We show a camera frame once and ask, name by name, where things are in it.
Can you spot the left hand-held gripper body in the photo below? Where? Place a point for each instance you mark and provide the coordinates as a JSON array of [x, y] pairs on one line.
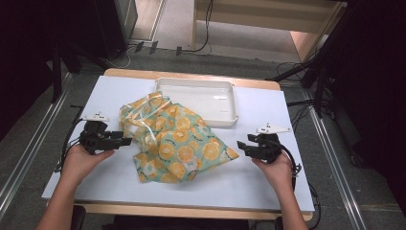
[[95, 140]]

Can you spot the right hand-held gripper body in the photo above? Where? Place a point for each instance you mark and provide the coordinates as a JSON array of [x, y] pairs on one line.
[[269, 150]]

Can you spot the orange print fabric bag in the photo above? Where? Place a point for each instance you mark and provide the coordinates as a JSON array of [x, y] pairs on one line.
[[182, 143]]

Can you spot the white plastic tray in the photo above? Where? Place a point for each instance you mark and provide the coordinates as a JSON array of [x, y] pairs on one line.
[[201, 99]]

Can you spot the person's right hand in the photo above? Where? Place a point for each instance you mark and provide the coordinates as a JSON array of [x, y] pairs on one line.
[[279, 172]]

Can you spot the person's left hand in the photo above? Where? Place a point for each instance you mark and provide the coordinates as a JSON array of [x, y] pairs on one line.
[[78, 164]]

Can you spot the dark metal stand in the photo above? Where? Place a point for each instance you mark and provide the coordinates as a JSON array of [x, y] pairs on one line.
[[57, 73]]

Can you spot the black metal stand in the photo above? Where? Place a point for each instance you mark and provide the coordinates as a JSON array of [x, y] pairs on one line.
[[319, 57]]

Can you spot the black cabinet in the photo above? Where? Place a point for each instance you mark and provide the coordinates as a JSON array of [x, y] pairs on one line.
[[111, 25]]

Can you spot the metal floor rail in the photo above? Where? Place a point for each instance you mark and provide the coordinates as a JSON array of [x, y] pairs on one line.
[[28, 150], [335, 166]]

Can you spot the light wooden furniture frame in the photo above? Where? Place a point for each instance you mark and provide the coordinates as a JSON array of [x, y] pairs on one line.
[[255, 16]]

